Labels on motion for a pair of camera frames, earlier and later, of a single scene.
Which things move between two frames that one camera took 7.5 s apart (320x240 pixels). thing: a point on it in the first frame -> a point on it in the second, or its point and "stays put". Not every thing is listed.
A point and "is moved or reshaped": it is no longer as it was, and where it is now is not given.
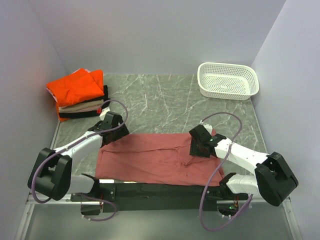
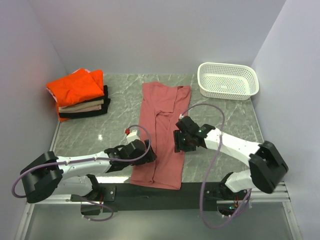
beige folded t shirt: (87, 107) stays put
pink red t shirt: (162, 158) is moved or reshaped
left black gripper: (122, 131) -> (150, 156)
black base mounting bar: (130, 197) stays put
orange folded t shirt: (80, 85) stays put
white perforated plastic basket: (228, 81) stays put
